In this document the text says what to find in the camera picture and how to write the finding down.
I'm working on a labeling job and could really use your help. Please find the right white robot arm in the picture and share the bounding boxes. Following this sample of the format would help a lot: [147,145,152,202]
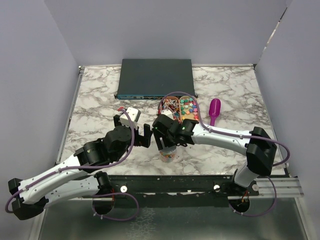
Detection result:
[152,114,277,196]

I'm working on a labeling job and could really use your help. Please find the beige tray of star candies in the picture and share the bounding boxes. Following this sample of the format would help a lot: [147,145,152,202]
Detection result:
[179,96,199,122]

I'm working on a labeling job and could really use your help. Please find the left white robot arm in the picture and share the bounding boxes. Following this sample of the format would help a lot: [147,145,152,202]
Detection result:
[5,115,152,220]

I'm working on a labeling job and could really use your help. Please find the purple cable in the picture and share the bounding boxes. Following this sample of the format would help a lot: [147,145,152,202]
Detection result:
[157,90,291,168]
[4,107,138,215]

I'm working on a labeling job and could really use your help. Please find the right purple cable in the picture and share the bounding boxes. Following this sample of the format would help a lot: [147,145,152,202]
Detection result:
[157,90,291,168]

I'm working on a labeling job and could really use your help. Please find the blue network switch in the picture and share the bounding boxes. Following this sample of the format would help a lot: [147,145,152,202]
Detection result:
[114,58,198,100]

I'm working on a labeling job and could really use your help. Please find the purple plastic scoop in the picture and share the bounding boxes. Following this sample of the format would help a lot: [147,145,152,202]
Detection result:
[208,98,221,126]

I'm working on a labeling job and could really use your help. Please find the clear plastic jar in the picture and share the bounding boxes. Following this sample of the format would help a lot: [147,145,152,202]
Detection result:
[159,146,177,163]

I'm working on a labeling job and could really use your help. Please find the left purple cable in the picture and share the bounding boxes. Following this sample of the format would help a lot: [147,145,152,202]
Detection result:
[4,107,138,215]

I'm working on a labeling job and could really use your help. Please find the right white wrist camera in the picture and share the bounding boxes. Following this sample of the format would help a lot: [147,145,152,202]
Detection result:
[157,108,174,120]

